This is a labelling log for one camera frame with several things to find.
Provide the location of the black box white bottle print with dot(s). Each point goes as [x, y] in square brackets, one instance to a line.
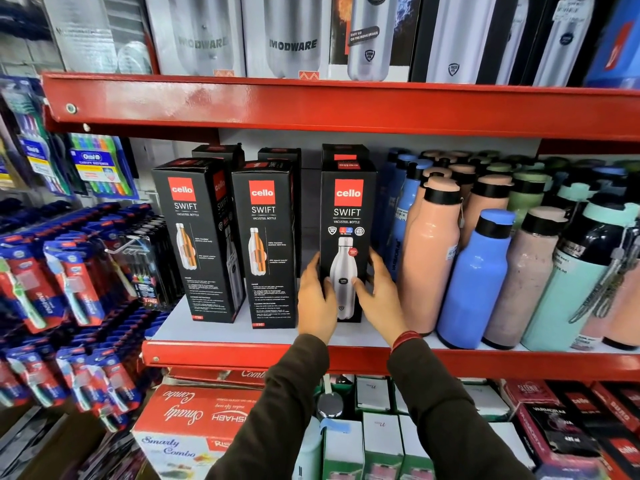
[460, 39]
[560, 39]

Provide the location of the grey product box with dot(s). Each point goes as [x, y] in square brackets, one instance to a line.
[85, 34]

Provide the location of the person's left hand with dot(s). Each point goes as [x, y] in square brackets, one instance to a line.
[315, 307]

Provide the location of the black box orange bottle print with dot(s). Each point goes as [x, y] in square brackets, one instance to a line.
[262, 244]
[197, 244]

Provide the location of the person's right forearm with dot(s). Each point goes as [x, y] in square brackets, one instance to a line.
[445, 419]

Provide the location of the rows of red-blue toothbrush packs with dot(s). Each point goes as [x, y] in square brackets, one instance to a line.
[65, 294]

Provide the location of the person's left forearm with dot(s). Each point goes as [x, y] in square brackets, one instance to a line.
[280, 414]

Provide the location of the row of black toothbrush packs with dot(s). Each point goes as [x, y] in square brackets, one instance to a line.
[150, 264]

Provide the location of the person's right thumb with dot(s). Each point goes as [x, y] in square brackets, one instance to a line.
[361, 287]

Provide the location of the brown cardboard box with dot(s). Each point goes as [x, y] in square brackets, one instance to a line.
[45, 449]

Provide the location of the black box silver bottle print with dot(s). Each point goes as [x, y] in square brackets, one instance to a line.
[348, 219]

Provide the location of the black bottle box red label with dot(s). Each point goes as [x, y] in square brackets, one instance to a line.
[217, 150]
[280, 153]
[345, 150]

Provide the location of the stack of white-green small boxes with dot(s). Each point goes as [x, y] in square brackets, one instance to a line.
[380, 434]

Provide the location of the red and white combo box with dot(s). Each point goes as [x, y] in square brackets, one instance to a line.
[190, 429]

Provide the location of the stack of black-red boxes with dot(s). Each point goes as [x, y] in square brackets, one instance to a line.
[575, 419]

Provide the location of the cluster of pastel water bottles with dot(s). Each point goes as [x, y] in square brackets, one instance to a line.
[480, 274]

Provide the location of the white bottle silver cap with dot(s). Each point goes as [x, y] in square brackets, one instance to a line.
[310, 444]

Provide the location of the hanging blue toothbrush pack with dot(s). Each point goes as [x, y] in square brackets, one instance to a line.
[35, 144]

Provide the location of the black box steel flask print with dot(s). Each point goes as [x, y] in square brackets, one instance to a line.
[370, 39]

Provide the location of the multicolour toothbrush pack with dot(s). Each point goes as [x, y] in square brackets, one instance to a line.
[100, 167]

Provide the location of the blue product box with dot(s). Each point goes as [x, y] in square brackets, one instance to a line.
[617, 44]

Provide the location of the red metal shelf board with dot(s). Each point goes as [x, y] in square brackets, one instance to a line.
[325, 104]
[450, 362]

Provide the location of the person's right hand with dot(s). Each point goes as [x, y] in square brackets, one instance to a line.
[385, 307]

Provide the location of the person's left thumb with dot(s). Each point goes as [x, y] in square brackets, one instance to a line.
[327, 289]

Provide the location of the flat red box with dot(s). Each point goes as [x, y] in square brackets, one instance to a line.
[220, 375]

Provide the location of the white box steel bottle print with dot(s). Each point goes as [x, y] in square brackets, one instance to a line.
[290, 39]
[200, 34]

